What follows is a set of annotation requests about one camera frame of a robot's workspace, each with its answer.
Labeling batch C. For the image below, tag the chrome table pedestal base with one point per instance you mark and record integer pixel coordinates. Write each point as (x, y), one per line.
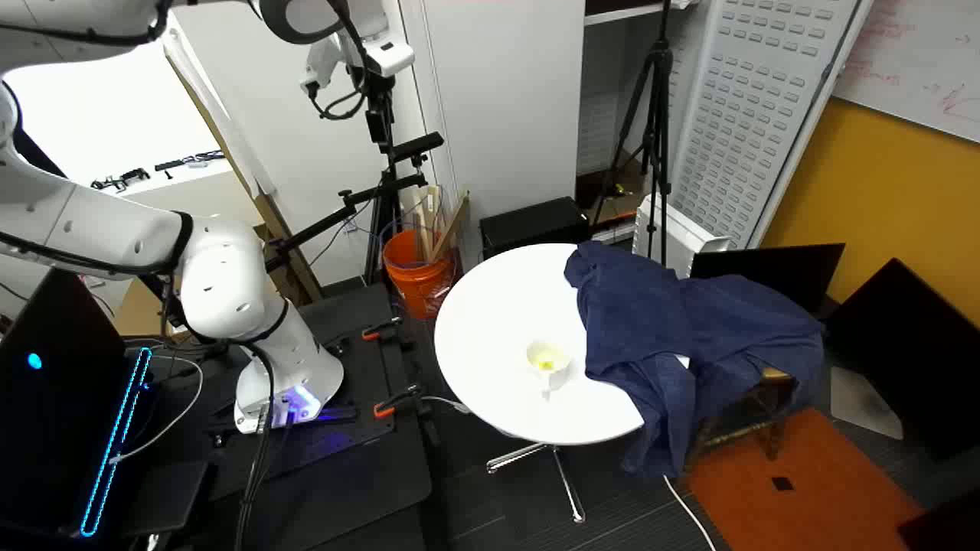
(520, 456)

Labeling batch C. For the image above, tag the orange plastic bucket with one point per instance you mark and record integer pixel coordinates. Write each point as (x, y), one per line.
(415, 285)

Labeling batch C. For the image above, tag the white paper cup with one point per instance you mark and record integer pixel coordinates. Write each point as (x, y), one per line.
(560, 382)

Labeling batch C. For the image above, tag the white perforated panel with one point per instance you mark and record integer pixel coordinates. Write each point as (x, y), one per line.
(753, 103)

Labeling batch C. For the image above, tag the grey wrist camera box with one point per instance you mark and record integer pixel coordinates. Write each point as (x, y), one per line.
(356, 61)

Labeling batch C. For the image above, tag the black camera stand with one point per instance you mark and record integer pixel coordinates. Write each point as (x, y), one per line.
(385, 202)

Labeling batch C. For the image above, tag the large black flat panel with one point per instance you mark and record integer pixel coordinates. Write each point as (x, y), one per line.
(907, 348)

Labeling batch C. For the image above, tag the wooden chair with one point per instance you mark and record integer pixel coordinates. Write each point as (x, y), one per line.
(771, 394)

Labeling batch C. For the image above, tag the tall black tripod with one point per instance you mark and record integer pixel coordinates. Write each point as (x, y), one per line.
(663, 123)

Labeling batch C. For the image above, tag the brown wooden board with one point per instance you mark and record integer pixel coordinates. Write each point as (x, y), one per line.
(280, 229)

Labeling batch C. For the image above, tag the black computer with blue light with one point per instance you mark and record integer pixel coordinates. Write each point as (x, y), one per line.
(49, 429)

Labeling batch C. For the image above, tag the white desk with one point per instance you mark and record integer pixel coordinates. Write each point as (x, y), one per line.
(202, 202)

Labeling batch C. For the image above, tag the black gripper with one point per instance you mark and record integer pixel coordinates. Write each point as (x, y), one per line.
(378, 103)

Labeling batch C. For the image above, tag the dark blue cloth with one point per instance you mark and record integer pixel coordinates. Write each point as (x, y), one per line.
(663, 317)

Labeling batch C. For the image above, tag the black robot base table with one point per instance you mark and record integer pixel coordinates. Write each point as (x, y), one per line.
(338, 470)

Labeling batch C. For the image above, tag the wall whiteboard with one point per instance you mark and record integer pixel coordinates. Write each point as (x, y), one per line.
(920, 61)

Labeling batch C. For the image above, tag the wooden slats bundle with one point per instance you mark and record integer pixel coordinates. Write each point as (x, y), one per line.
(443, 229)

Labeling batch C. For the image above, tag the small black tools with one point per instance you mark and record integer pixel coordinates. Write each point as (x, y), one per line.
(179, 163)

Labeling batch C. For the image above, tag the small black square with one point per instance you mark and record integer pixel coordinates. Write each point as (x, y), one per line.
(781, 482)

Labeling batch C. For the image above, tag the black box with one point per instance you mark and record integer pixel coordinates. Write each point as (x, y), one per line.
(532, 224)

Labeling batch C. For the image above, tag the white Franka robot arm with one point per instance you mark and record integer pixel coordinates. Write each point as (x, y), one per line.
(225, 285)

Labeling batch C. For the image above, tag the brown cardboard box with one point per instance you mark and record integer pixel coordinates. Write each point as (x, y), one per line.
(139, 311)

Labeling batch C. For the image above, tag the orange floor mat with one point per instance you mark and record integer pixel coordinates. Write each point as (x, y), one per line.
(816, 499)

